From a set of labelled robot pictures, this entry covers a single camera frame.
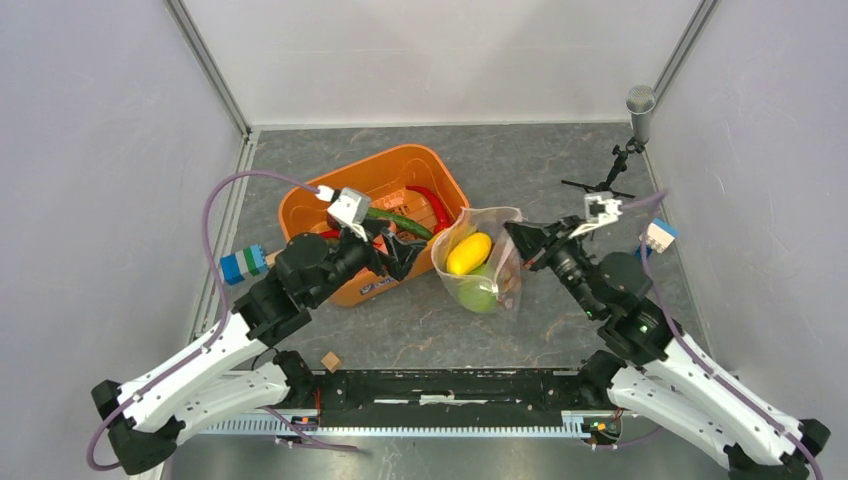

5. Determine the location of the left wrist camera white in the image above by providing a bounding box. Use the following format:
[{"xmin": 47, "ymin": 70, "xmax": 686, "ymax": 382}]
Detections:
[{"xmin": 316, "ymin": 185, "xmax": 371, "ymax": 241}]

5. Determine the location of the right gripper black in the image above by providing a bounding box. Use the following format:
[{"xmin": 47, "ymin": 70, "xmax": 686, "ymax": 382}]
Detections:
[{"xmin": 503, "ymin": 214, "xmax": 602, "ymax": 318}]

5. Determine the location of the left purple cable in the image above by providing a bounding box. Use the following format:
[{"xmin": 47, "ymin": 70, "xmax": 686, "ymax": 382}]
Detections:
[{"xmin": 86, "ymin": 169, "xmax": 359, "ymax": 473}]

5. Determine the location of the microphone on tripod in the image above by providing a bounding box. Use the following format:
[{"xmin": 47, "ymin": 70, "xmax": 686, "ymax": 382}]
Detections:
[{"xmin": 561, "ymin": 85, "xmax": 657, "ymax": 199}]

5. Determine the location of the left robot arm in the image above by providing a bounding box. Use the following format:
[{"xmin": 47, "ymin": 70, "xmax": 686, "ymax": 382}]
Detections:
[{"xmin": 91, "ymin": 220, "xmax": 427, "ymax": 476}]

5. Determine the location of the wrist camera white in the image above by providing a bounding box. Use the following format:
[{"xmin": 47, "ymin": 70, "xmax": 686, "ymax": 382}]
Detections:
[
  {"xmin": 568, "ymin": 191, "xmax": 623, "ymax": 239},
  {"xmin": 316, "ymin": 185, "xmax": 371, "ymax": 241}
]

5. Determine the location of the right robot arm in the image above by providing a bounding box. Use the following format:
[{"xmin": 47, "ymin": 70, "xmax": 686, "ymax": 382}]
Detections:
[{"xmin": 504, "ymin": 216, "xmax": 830, "ymax": 479}]

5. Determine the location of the orange plastic tub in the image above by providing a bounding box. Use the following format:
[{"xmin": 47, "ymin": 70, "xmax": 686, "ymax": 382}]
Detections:
[{"xmin": 278, "ymin": 144, "xmax": 470, "ymax": 309}]

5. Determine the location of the green cucumber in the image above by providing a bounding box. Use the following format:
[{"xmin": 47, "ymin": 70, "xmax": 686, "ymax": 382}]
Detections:
[{"xmin": 367, "ymin": 207, "xmax": 434, "ymax": 241}]

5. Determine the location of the yellow mango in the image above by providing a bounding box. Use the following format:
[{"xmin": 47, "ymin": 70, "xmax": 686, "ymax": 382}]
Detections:
[{"xmin": 446, "ymin": 232, "xmax": 493, "ymax": 275}]

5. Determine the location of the purple cable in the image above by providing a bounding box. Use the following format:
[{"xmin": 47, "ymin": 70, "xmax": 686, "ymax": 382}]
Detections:
[
  {"xmin": 86, "ymin": 169, "xmax": 359, "ymax": 473},
  {"xmin": 619, "ymin": 192, "xmax": 825, "ymax": 480}
]

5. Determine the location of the blue green white block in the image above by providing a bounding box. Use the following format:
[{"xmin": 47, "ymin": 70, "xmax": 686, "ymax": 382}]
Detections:
[{"xmin": 219, "ymin": 244, "xmax": 269, "ymax": 286}]

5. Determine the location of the small wooden cube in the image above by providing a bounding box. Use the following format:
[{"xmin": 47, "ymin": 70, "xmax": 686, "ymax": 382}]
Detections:
[{"xmin": 321, "ymin": 351, "xmax": 343, "ymax": 373}]

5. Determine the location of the green round fruit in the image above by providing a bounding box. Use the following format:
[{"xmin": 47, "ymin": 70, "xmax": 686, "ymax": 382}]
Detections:
[{"xmin": 458, "ymin": 265, "xmax": 498, "ymax": 314}]

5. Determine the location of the red chili pepper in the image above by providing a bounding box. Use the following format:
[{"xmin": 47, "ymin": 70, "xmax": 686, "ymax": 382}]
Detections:
[{"xmin": 406, "ymin": 185, "xmax": 451, "ymax": 235}]

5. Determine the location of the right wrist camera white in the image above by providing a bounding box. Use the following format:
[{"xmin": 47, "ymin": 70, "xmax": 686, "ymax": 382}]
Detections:
[{"xmin": 568, "ymin": 191, "xmax": 623, "ymax": 239}]

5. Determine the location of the clear zip top bag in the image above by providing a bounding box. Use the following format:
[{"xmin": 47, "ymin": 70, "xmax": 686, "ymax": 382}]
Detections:
[{"xmin": 430, "ymin": 206, "xmax": 523, "ymax": 321}]

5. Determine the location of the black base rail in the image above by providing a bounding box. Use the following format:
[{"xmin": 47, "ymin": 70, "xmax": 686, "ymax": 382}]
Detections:
[{"xmin": 251, "ymin": 367, "xmax": 644, "ymax": 432}]

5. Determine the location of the red cherry bunch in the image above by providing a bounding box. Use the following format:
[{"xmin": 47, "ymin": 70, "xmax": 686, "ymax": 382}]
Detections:
[{"xmin": 496, "ymin": 260, "xmax": 522, "ymax": 311}]

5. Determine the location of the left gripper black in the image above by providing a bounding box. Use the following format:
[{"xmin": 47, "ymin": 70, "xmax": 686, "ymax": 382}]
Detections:
[{"xmin": 308, "ymin": 216, "xmax": 426, "ymax": 306}]

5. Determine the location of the white blue toy block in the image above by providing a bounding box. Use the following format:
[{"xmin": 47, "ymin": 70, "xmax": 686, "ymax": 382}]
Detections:
[{"xmin": 639, "ymin": 218, "xmax": 679, "ymax": 256}]

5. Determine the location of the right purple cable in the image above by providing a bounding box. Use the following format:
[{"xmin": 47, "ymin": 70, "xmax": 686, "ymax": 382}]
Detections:
[{"xmin": 619, "ymin": 192, "xmax": 825, "ymax": 480}]

